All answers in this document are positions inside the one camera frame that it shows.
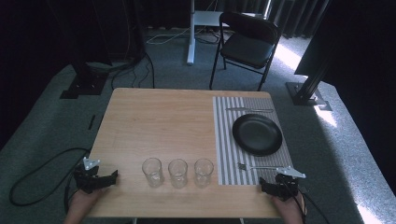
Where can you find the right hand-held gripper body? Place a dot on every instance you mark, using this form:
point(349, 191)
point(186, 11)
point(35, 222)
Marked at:
point(287, 183)

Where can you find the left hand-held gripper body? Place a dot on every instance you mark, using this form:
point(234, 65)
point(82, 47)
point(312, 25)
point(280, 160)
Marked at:
point(88, 179)

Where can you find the person's left hand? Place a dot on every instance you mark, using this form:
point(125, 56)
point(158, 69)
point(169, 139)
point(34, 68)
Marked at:
point(81, 203)

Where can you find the person's right hand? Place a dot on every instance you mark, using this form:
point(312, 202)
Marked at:
point(289, 210)

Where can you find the silver fork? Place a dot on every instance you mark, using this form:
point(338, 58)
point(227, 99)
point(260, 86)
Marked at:
point(249, 168)

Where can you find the clear drinking glass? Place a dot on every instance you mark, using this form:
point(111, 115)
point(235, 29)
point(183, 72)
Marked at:
point(178, 173)
point(153, 172)
point(203, 172)

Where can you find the black plate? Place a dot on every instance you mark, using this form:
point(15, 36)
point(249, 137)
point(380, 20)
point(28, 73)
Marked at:
point(257, 134)

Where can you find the striped placemat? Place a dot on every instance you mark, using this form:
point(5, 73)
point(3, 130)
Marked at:
point(224, 140)

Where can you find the silver knife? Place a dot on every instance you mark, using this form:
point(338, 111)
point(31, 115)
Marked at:
point(246, 109)

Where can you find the black stand base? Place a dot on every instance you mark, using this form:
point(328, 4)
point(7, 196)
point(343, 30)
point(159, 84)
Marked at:
point(85, 82)

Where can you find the black metal stand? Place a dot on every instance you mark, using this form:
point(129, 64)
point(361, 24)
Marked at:
point(308, 81)

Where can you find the black folding chair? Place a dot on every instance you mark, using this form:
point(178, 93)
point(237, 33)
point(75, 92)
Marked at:
point(249, 46)

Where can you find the white desk leg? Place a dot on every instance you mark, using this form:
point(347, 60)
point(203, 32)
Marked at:
point(191, 34)

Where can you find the dark curtain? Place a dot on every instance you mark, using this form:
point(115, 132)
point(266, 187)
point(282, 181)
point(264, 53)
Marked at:
point(292, 15)

